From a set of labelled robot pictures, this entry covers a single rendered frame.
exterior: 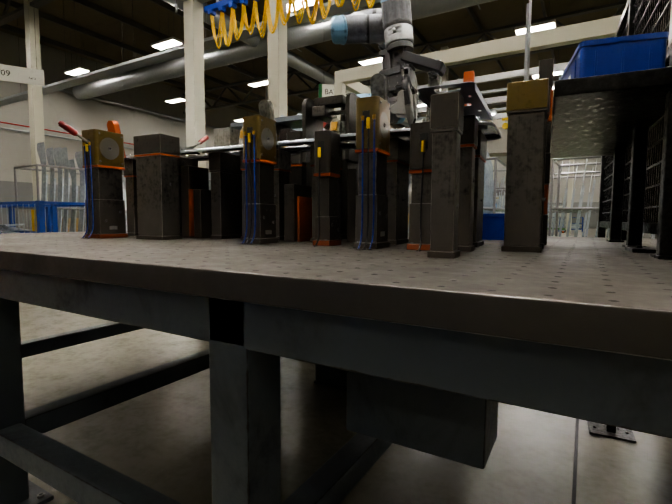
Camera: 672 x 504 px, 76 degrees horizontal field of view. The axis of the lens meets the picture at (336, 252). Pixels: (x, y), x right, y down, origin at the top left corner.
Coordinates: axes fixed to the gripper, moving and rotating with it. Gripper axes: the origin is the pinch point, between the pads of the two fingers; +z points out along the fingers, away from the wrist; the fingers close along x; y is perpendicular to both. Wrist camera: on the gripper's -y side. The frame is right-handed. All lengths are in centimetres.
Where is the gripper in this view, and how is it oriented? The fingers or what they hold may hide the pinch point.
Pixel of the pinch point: (413, 121)
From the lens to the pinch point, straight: 119.1
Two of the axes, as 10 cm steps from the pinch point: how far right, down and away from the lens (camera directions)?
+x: -4.4, 0.7, -8.9
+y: -8.9, 0.7, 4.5
